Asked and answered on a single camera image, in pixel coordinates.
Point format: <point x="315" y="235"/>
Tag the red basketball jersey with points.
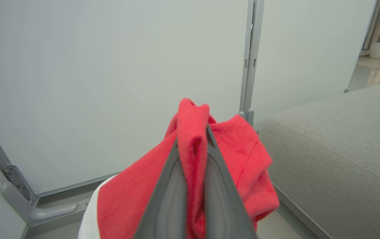
<point x="127" y="199"/>

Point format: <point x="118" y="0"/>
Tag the long grey partition foot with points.
<point x="44" y="212"/>

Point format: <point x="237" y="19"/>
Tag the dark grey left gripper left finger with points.
<point x="166" y="212"/>

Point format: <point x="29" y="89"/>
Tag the metal hinge plate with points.
<point x="17" y="181"/>

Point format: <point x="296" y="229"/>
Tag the grey fabric sofa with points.
<point x="342" y="149"/>

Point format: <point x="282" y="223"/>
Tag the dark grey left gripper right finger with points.
<point x="223" y="205"/>

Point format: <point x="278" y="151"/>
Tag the short grey partition foot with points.
<point x="250" y="116"/>

